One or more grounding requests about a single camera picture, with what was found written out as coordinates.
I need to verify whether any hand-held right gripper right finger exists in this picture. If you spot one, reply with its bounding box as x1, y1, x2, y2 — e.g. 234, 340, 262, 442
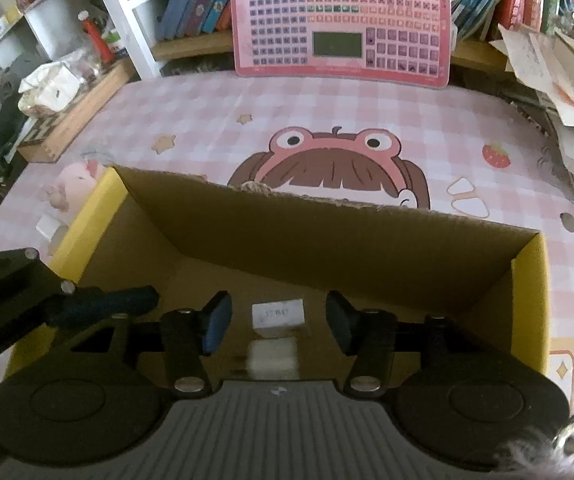
326, 291, 512, 397

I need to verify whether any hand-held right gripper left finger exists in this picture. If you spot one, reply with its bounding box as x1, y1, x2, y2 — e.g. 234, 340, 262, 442
54, 291, 234, 397

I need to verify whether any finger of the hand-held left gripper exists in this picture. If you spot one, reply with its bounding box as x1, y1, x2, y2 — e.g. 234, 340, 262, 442
0, 247, 160, 361

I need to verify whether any small white red box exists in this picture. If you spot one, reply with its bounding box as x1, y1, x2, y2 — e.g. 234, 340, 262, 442
251, 299, 310, 337

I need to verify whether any yellow cardboard box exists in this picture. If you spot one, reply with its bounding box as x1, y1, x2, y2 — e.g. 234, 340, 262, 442
4, 165, 552, 386

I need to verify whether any white plug charger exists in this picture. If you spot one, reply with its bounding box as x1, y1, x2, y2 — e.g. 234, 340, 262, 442
36, 215, 68, 242

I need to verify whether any pink plush pig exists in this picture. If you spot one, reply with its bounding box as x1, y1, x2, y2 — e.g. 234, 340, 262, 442
44, 159, 108, 212

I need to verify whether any wooden chess box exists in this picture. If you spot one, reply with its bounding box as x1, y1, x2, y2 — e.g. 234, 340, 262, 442
17, 57, 135, 164

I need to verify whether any white tissue pack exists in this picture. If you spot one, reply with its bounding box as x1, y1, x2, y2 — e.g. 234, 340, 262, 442
18, 60, 86, 117

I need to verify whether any fluffy garment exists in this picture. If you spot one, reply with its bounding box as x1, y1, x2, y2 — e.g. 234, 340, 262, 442
494, 407, 574, 480

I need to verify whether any green white small box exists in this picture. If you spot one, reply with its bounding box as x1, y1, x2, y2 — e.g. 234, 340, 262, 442
104, 30, 128, 59

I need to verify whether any red bottle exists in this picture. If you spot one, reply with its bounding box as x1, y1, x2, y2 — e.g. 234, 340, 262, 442
79, 10, 118, 64

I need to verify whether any white bookshelf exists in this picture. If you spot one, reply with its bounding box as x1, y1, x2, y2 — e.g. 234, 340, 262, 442
0, 0, 502, 81

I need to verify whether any pink learning tablet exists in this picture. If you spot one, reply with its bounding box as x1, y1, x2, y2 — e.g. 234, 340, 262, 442
229, 0, 452, 90

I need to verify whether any row of blue books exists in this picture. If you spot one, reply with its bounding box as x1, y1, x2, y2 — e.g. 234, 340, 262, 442
159, 0, 515, 43

